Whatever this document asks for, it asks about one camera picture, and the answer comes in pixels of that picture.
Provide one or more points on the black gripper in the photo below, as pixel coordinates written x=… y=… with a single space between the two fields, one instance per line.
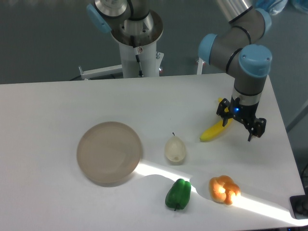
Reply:
x=243 y=109

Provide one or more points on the yellow banana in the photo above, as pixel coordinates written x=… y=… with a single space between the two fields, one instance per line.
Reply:
x=215 y=130

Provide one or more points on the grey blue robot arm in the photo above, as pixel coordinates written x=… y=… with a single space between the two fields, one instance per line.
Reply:
x=235 y=53

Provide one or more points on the pale white pear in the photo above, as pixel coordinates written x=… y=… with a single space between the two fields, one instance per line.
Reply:
x=175 y=150

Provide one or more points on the orange braided bread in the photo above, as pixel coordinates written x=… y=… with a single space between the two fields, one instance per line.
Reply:
x=224 y=190

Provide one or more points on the green bell pepper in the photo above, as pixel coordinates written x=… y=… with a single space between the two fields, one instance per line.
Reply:
x=179 y=194

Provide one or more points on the black device at table corner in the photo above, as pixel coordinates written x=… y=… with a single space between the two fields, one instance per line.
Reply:
x=299 y=204

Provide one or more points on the blue plastic bag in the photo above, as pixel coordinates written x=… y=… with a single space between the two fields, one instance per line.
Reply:
x=272 y=7

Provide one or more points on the beige round plate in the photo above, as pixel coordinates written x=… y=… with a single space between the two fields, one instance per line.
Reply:
x=108 y=153

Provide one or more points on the white right frame bracket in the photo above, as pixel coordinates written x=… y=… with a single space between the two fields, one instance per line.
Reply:
x=200 y=64

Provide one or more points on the white frame bracket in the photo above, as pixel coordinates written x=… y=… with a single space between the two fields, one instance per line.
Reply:
x=200 y=64
x=100 y=72

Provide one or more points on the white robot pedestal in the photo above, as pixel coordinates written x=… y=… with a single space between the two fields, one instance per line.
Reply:
x=137 y=42

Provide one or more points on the white left frame bracket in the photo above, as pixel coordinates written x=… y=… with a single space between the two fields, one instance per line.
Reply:
x=100 y=72

